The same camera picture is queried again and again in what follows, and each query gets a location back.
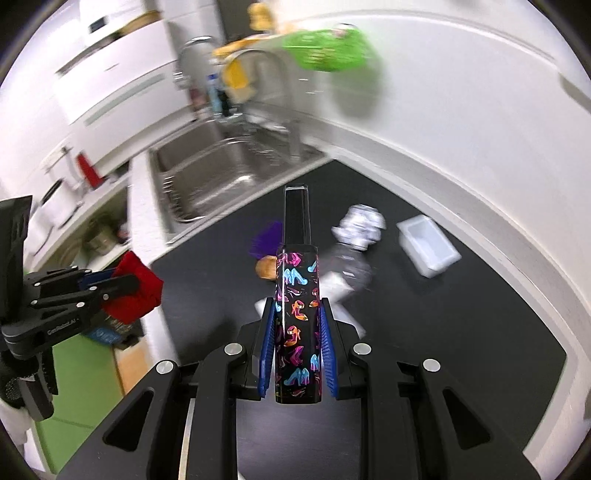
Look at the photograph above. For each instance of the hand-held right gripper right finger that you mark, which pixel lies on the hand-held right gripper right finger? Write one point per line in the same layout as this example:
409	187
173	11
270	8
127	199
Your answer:
330	360

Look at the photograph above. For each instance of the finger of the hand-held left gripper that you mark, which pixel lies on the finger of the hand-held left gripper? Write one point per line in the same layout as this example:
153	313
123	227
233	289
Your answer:
115	288
69	279

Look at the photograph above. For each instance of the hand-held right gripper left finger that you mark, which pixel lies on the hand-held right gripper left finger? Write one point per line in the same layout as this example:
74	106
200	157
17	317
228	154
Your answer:
268	355

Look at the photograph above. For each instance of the black shoe-print lighter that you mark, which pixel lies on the black shoe-print lighter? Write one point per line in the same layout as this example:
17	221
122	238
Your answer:
295	323

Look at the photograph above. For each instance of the brown bread piece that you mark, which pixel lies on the brown bread piece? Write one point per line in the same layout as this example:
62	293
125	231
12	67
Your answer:
267	268

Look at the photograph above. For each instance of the purple frilly item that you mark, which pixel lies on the purple frilly item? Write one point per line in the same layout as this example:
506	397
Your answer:
270	240

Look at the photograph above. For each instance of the white paper ball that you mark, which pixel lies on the white paper ball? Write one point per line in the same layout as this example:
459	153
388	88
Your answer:
359	226

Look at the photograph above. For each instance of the white plastic container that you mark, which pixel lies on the white plastic container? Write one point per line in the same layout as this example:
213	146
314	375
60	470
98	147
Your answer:
429	249

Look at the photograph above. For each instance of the person's left hand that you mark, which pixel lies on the person's left hand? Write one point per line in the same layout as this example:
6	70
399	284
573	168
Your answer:
11	383

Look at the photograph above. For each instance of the metal pot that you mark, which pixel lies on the metal pot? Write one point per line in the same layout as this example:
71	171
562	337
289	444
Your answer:
99	237

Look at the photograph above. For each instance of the white kitchen appliance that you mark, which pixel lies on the white kitchen appliance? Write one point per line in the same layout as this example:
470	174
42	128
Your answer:
57	205

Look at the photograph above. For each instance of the orange floor mat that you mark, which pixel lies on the orange floor mat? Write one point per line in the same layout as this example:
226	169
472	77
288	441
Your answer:
131	369

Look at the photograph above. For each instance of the red cup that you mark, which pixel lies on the red cup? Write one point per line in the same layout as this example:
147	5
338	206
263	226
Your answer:
87	170

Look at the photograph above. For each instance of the stainless steel sink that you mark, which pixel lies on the stainless steel sink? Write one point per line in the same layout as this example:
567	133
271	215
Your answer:
217	184

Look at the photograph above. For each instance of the dark bottle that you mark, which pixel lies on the dark bottle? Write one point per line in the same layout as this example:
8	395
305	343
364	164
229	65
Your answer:
225	104

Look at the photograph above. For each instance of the blue-capped bottle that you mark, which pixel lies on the blue-capped bottle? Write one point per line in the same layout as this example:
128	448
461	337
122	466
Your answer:
214	94

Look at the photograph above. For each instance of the tall steel faucet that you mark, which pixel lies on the tall steel faucet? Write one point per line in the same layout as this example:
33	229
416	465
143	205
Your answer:
293	134

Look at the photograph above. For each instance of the white upper cabinet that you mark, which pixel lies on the white upper cabinet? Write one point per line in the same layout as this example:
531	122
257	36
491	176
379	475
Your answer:
120	60

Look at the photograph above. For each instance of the yellow cloth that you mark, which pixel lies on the yellow cloth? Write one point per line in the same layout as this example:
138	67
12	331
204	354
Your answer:
238	76

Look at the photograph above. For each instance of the green plastic bag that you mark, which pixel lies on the green plastic bag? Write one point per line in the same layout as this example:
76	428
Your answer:
330	48

